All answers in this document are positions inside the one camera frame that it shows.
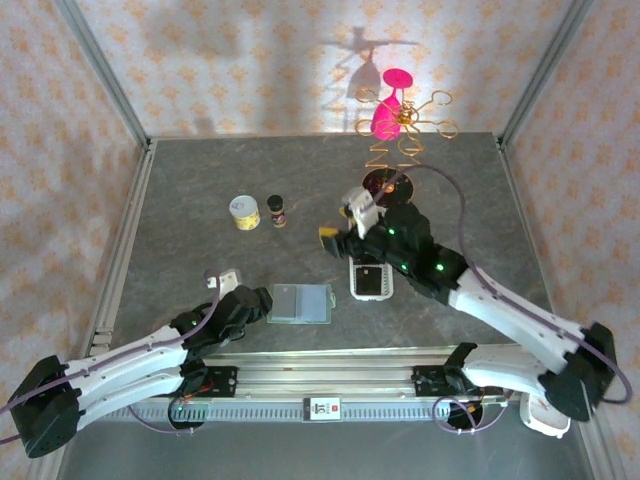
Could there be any aluminium frame post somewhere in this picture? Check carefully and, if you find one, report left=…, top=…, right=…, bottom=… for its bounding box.
left=27, top=452, right=69, bottom=480
left=569, top=417, right=619, bottom=480
left=499, top=0, right=596, bottom=149
left=52, top=0, right=154, bottom=151

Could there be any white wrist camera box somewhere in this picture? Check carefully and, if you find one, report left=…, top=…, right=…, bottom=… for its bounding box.
left=341, top=186, right=385, bottom=237
left=203, top=268, right=242, bottom=294

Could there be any grey slotted cable duct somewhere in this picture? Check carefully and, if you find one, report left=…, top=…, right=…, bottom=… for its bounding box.
left=79, top=402, right=524, bottom=424

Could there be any white red label tag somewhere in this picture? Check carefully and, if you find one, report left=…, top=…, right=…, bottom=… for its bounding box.
left=302, top=396, right=344, bottom=423

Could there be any grey credit card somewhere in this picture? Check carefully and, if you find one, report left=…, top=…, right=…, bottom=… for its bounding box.
left=273, top=284, right=301, bottom=322

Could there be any pink wine glass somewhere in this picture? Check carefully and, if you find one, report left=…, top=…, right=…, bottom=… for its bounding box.
left=370, top=68, right=414, bottom=142

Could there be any green card holder wallet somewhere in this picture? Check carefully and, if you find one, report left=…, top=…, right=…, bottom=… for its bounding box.
left=266, top=283, right=336, bottom=326

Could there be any small spice bottle black cap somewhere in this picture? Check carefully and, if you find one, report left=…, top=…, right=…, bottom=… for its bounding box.
left=266, top=194, right=288, bottom=230

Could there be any yellow tin can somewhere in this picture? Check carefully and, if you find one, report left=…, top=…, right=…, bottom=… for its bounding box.
left=228, top=194, right=262, bottom=232

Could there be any white perforated plastic basket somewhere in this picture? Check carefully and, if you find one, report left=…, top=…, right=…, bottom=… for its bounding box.
left=348, top=254, right=396, bottom=302

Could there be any aluminium mounting rail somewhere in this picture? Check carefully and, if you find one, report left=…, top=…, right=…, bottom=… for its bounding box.
left=52, top=349, right=600, bottom=402

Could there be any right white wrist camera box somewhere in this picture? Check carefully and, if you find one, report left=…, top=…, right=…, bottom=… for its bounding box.
left=341, top=186, right=385, bottom=237

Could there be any aluminium table side rail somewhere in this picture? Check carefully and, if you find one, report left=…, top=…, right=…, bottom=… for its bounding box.
left=82, top=139, right=157, bottom=361
left=494, top=135, right=571, bottom=360

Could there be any black round cable grommet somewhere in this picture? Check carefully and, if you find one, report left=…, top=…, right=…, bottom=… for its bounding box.
left=446, top=399, right=485, bottom=432
left=168, top=398, right=209, bottom=433

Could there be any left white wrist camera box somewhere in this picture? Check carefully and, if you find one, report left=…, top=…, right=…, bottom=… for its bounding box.
left=203, top=268, right=242, bottom=294

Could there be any gold wire glass rack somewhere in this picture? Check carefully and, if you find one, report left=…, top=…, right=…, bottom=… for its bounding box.
left=354, top=88, right=460, bottom=206

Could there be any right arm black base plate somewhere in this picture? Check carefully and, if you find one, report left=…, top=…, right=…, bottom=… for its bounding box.
left=412, top=364, right=502, bottom=399

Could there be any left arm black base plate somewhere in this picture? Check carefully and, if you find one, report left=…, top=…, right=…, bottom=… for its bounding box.
left=147, top=366, right=239, bottom=400

